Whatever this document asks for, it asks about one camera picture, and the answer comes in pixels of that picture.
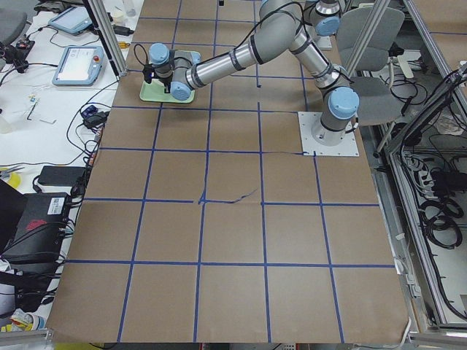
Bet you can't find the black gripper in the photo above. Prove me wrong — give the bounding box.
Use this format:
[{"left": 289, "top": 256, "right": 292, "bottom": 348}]
[{"left": 155, "top": 71, "right": 171, "bottom": 93}]

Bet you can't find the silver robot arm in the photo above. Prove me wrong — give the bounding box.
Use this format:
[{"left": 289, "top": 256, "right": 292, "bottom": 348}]
[
  {"left": 142, "top": 1, "right": 360, "bottom": 147},
  {"left": 304, "top": 0, "right": 341, "bottom": 36}
]

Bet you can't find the light green tray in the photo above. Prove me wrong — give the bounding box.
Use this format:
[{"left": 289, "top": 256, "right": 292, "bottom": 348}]
[{"left": 139, "top": 43, "right": 201, "bottom": 104}]

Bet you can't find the blue teach pendant near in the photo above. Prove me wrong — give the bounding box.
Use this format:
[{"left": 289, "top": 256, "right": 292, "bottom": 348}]
[{"left": 52, "top": 45, "right": 104, "bottom": 86}]

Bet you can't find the blue teach pendant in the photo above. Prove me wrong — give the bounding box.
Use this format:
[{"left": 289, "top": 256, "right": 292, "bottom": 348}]
[
  {"left": 52, "top": 45, "right": 104, "bottom": 86},
  {"left": 48, "top": 7, "right": 93, "bottom": 35}
]

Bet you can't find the blue teach pendant far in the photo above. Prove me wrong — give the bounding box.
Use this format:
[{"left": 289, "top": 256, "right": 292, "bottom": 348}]
[{"left": 48, "top": 7, "right": 93, "bottom": 35}]

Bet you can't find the black power adapter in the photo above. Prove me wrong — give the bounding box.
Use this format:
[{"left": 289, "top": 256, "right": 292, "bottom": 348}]
[{"left": 37, "top": 166, "right": 85, "bottom": 187}]

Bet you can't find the black computer box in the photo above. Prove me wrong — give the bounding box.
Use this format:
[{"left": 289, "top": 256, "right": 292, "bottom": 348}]
[{"left": 1, "top": 192, "right": 71, "bottom": 264}]

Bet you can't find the grey office chair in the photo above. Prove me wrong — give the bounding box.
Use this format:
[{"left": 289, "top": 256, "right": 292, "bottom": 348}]
[{"left": 336, "top": 7, "right": 404, "bottom": 126}]

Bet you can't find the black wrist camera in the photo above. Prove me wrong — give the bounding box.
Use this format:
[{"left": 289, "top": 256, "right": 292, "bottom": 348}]
[{"left": 142, "top": 64, "right": 153, "bottom": 84}]

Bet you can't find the aluminium frame post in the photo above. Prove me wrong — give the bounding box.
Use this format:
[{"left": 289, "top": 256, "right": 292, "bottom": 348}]
[{"left": 82, "top": 0, "right": 128, "bottom": 79}]

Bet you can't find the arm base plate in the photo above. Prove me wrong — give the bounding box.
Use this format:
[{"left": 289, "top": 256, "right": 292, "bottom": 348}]
[
  {"left": 298, "top": 112, "right": 359, "bottom": 157},
  {"left": 314, "top": 36, "right": 332, "bottom": 51}
]

